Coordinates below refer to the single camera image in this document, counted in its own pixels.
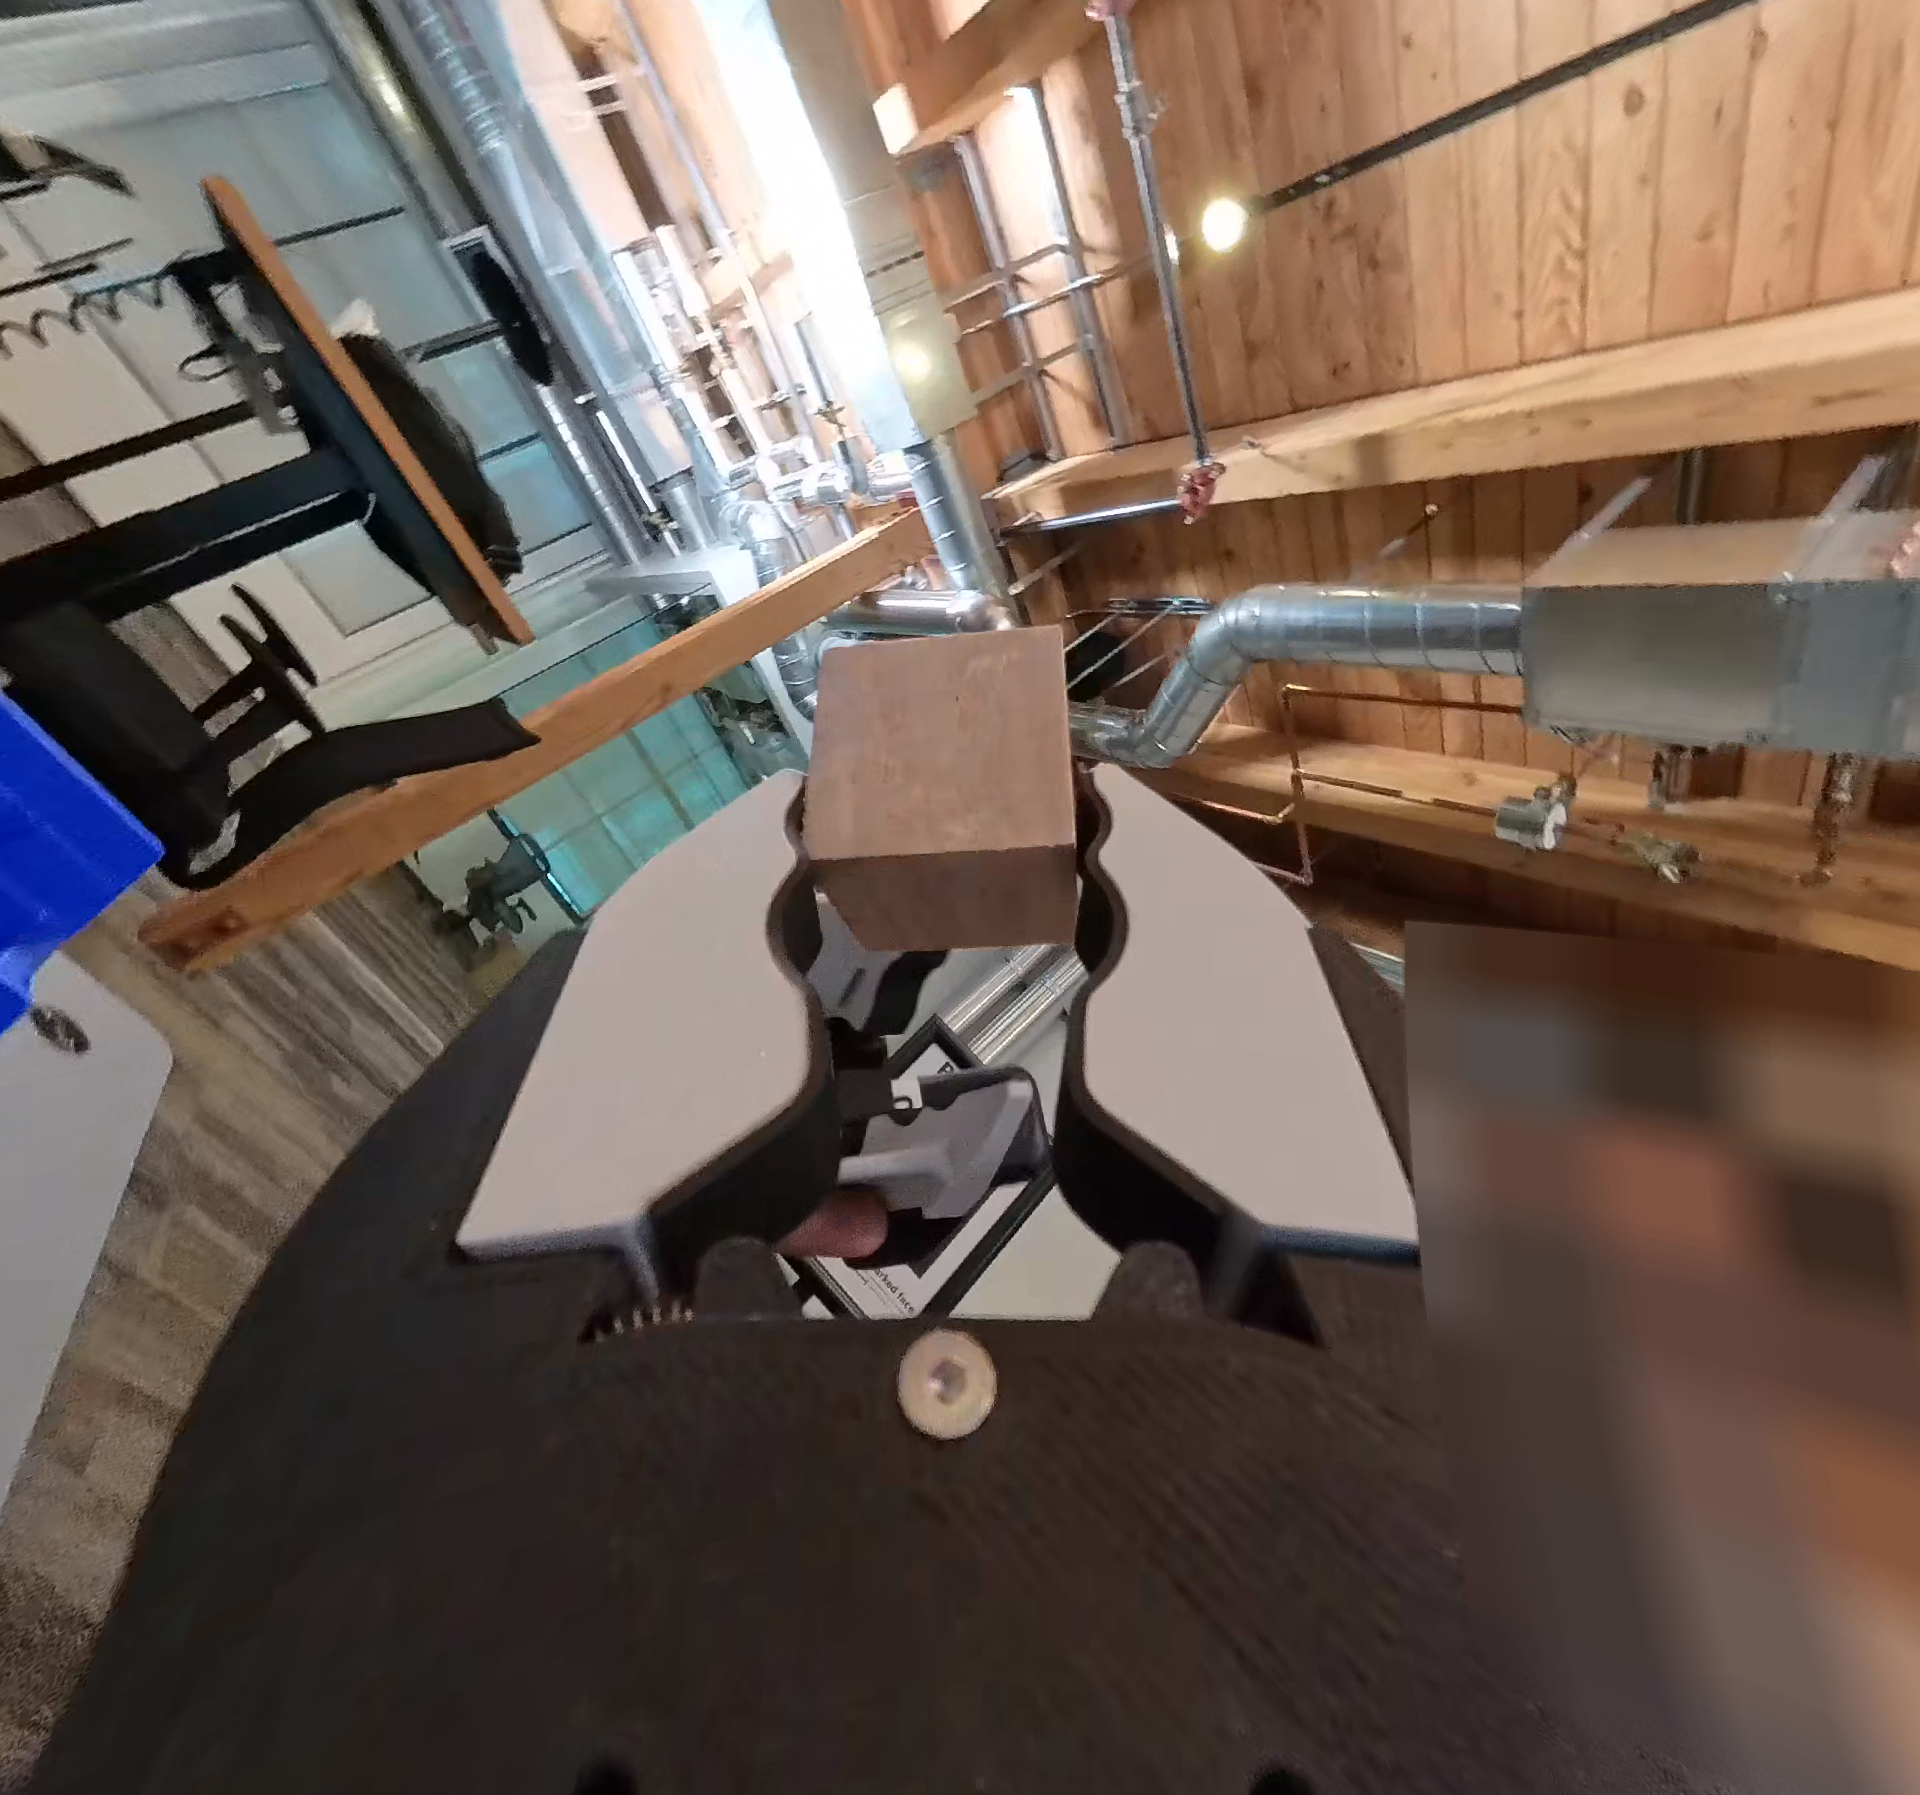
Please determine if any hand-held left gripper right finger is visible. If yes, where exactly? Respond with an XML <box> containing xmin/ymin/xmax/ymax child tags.
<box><xmin>1053</xmin><ymin>769</ymin><xmax>1422</xmax><ymax>1319</ymax></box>

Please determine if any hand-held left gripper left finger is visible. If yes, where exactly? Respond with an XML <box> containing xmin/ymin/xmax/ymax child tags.
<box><xmin>454</xmin><ymin>770</ymin><xmax>851</xmax><ymax>1309</ymax></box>

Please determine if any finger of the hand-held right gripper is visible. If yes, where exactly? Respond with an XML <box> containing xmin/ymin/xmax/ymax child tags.
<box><xmin>837</xmin><ymin>1067</ymin><xmax>1047</xmax><ymax>1215</ymax></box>

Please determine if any wooden cube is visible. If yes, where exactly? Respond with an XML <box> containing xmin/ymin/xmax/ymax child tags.
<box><xmin>791</xmin><ymin>625</ymin><xmax>1085</xmax><ymax>953</ymax></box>

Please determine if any blue plastic bin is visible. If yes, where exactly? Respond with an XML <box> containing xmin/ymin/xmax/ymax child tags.
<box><xmin>0</xmin><ymin>686</ymin><xmax>165</xmax><ymax>1032</ymax></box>

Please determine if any person's right hand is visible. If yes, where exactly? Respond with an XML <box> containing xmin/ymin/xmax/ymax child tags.
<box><xmin>783</xmin><ymin>1183</ymin><xmax>889</xmax><ymax>1259</ymax></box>

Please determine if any black bag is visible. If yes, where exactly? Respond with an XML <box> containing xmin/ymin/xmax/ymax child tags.
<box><xmin>346</xmin><ymin>332</ymin><xmax>521</xmax><ymax>586</ymax></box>

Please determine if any wooden top table black base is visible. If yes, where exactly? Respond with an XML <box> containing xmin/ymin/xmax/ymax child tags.
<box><xmin>0</xmin><ymin>174</ymin><xmax>536</xmax><ymax>652</ymax></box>

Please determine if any silver elbow air duct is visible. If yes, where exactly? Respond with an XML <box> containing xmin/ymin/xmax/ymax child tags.
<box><xmin>1072</xmin><ymin>512</ymin><xmax>1920</xmax><ymax>773</ymax></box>

